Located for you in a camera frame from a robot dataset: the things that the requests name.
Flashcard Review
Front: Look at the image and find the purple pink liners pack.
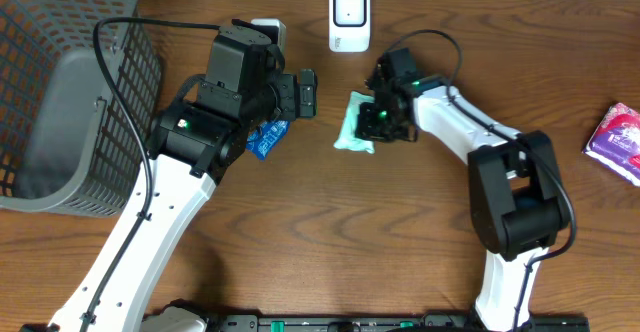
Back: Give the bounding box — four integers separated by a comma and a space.
583, 103, 639, 187

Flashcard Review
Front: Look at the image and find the blue snack packet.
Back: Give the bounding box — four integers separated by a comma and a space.
246, 121, 290, 161

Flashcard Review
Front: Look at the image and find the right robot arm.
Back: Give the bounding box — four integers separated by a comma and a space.
355, 48, 574, 331

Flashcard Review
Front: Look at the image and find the mint green wipes packet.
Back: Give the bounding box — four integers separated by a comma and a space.
333, 91, 375, 154

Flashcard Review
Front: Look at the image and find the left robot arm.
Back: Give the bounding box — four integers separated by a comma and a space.
47, 18, 317, 332

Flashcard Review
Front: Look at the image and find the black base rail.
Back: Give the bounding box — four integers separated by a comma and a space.
139, 313, 591, 332

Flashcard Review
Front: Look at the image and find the grey plastic mesh basket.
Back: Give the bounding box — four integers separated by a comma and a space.
1, 0, 162, 217

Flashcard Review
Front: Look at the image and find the white barcode scanner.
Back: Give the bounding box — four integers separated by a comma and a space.
329, 0, 371, 53

